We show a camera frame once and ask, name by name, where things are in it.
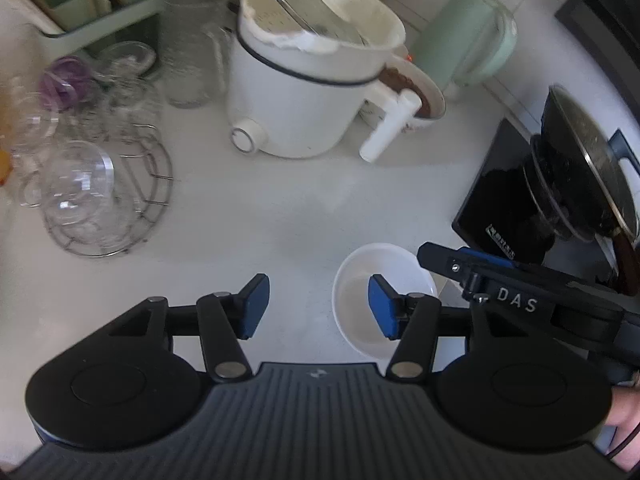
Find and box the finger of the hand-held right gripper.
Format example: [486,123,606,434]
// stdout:
[417,242,518,287]

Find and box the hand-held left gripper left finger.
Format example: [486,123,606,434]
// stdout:
[107,274,271,381]

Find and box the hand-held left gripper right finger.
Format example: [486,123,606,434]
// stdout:
[368,274,519,380]

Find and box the white bowl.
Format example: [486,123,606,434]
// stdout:
[332,243,440,361]

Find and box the person's right hand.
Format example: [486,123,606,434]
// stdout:
[609,371,640,431]

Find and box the black induction cooktop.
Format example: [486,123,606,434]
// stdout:
[452,117,640,293]

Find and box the black wok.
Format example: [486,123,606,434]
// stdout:
[522,132,621,242]

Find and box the bowl with brown food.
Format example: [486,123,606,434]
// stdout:
[379,54,447,122]

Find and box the black pan with lid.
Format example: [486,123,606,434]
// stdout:
[540,85,640,241]

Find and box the white electric cooking pot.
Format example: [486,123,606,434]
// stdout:
[226,0,424,163]

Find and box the cluster of clear glass cups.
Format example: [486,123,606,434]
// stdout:
[0,40,167,247]

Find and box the pale green electric kettle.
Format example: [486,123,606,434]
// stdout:
[409,0,519,99]

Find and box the white cloth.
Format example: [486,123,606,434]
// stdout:
[241,0,406,56]

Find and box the ribbed glass pitcher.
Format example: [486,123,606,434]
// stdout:
[159,0,233,109]

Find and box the purple plastic item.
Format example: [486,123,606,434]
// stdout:
[39,56,95,111]

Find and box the glass pot lid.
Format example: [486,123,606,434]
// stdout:
[257,0,369,47]

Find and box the black kitchen appliance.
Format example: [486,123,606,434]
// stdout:
[554,0,640,63]

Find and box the green white utensil holder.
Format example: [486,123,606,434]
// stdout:
[7,0,170,58]

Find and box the brown wooden wok handle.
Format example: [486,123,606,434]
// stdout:
[611,227,640,297]

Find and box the round metal wire rack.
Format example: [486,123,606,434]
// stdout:
[41,122,174,259]

